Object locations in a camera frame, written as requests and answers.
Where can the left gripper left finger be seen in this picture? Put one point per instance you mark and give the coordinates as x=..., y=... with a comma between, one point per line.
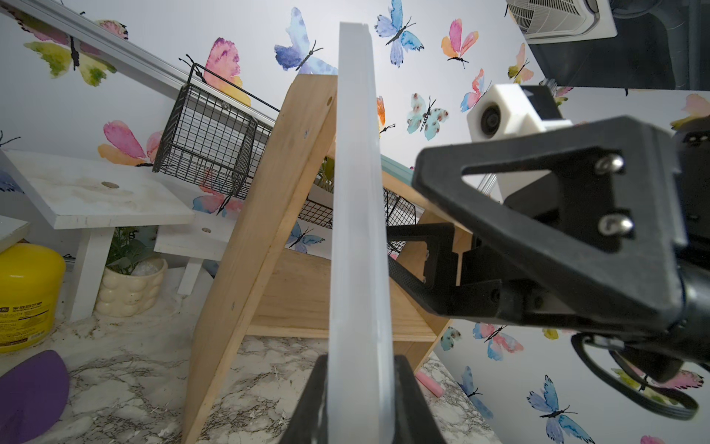
x=308, y=424

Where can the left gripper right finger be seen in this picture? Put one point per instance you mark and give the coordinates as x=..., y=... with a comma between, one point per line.
x=414, y=422

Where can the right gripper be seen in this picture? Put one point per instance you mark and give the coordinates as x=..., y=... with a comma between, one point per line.
x=600, y=253

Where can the clear case shelf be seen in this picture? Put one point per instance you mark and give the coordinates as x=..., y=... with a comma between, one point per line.
x=360, y=375

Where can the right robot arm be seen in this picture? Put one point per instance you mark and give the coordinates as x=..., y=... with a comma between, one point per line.
x=692, y=184

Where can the wooden two-tier shelf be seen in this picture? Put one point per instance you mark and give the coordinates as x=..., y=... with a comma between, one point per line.
x=262, y=288

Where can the white step shelf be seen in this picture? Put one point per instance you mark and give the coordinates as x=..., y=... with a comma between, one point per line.
x=12, y=231

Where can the purple pink toy rake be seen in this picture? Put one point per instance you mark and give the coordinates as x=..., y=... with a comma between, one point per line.
x=430, y=384

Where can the cream potted plant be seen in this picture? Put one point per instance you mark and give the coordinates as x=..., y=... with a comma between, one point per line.
x=134, y=273

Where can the purple pink toy shovel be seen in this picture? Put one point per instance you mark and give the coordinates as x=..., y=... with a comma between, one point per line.
x=34, y=394

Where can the yellow bottle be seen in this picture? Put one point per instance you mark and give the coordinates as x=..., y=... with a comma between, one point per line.
x=31, y=281

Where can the white small stool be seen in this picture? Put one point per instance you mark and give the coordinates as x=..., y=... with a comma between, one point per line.
x=95, y=198

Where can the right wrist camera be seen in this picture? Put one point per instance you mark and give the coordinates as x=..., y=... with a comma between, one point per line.
x=517, y=119

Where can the black wire basket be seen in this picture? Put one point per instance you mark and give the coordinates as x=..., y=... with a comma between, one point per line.
x=212, y=143

